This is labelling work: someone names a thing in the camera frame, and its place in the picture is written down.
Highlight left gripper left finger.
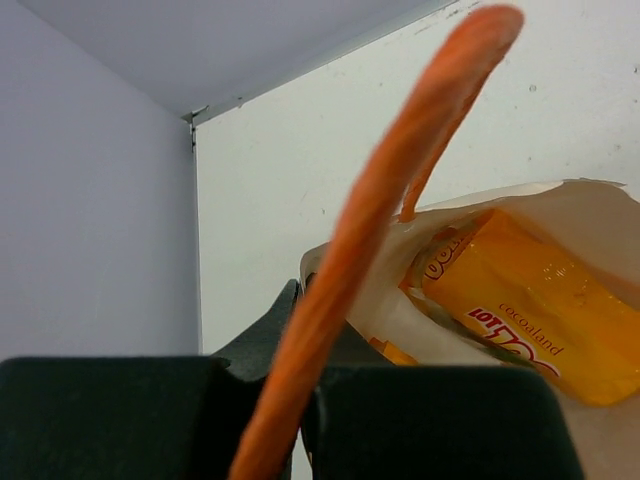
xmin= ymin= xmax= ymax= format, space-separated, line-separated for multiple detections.
xmin=1 ymin=280 xmax=301 ymax=479

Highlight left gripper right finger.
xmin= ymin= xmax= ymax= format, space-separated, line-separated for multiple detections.
xmin=301 ymin=325 xmax=585 ymax=479

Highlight white paper bag orange handles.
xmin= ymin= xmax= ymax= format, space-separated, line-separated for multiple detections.
xmin=230 ymin=4 xmax=639 ymax=479

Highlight orange cocoaland snack packet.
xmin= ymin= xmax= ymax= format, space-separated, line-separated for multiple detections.
xmin=369 ymin=208 xmax=640 ymax=407

